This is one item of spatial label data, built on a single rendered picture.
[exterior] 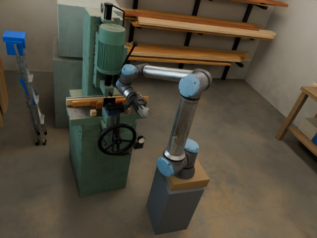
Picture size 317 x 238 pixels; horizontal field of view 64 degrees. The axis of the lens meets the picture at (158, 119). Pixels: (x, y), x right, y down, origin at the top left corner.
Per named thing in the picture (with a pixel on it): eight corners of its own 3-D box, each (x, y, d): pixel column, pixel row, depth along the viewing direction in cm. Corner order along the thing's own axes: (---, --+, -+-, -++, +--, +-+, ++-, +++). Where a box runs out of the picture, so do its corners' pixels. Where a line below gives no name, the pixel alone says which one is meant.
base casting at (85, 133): (80, 139, 193) (81, 129, 188) (68, 98, 233) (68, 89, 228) (136, 131, 213) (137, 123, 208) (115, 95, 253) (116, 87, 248)
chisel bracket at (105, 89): (104, 98, 194) (104, 88, 189) (99, 89, 204) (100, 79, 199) (113, 97, 197) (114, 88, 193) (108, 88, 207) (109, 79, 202)
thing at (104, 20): (102, 29, 178) (104, 4, 168) (99, 26, 183) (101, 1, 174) (113, 30, 181) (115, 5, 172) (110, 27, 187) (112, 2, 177)
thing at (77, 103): (72, 106, 192) (72, 102, 190) (72, 105, 193) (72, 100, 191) (147, 101, 219) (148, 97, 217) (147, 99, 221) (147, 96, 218)
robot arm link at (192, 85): (184, 171, 184) (215, 77, 142) (169, 183, 172) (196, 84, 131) (169, 159, 191) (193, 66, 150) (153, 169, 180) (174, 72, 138)
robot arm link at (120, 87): (116, 77, 186) (113, 88, 192) (124, 88, 179) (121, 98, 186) (127, 76, 191) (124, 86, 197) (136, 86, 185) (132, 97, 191)
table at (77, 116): (72, 134, 176) (72, 128, 173) (65, 109, 197) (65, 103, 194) (152, 125, 203) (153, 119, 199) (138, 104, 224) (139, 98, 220)
